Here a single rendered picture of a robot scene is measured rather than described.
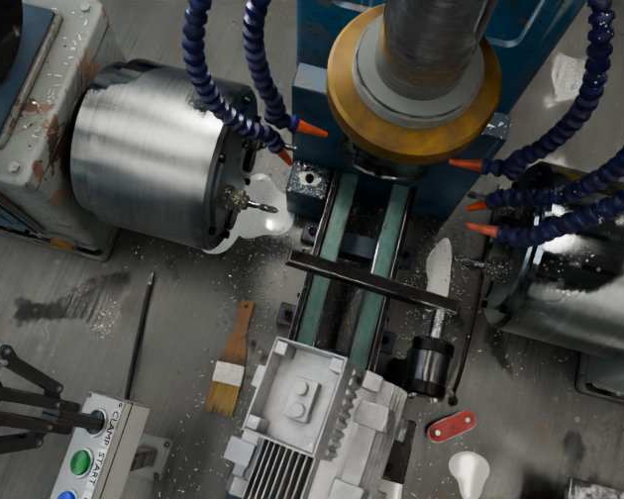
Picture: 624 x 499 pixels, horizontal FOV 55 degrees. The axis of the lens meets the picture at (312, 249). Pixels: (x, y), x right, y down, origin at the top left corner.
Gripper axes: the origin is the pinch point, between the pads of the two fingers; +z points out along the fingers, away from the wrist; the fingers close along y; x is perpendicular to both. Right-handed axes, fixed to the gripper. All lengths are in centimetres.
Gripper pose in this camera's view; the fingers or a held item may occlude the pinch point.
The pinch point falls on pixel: (72, 418)
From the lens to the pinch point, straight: 81.8
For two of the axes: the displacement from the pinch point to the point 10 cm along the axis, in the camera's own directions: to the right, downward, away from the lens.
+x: -8.6, -0.9, 5.1
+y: 2.6, -9.3, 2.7
